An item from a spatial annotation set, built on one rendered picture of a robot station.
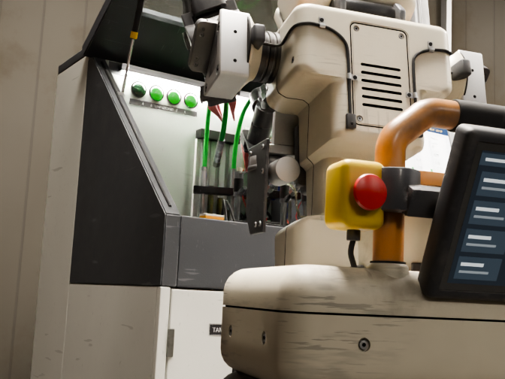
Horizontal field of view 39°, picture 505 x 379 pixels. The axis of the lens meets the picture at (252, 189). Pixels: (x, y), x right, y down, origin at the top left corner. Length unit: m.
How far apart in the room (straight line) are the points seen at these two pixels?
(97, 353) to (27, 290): 1.67
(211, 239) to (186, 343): 0.24
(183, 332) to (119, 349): 0.21
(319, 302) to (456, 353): 0.16
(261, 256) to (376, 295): 1.03
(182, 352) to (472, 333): 0.96
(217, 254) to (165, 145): 0.66
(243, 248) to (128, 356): 0.36
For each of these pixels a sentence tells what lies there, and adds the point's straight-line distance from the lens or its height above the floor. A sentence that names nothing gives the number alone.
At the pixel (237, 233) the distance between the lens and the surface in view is 1.70.
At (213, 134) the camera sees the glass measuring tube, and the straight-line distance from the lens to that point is 2.28.
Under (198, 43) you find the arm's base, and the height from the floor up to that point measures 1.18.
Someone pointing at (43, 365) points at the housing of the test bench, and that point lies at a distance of 2.30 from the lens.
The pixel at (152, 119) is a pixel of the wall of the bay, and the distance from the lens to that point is 2.23.
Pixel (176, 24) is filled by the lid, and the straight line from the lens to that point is 2.18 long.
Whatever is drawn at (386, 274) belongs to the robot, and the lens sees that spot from 0.74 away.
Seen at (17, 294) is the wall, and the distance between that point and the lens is 3.54.
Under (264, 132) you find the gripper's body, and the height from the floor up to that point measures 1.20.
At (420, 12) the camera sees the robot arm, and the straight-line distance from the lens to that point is 1.59.
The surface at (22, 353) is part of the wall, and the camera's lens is 3.55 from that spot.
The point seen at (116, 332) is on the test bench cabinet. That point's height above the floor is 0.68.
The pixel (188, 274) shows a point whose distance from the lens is 1.63.
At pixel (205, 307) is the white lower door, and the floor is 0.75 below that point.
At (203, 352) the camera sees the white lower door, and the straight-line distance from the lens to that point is 1.66.
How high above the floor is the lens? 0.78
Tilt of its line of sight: 8 degrees up
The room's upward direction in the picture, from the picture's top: 3 degrees clockwise
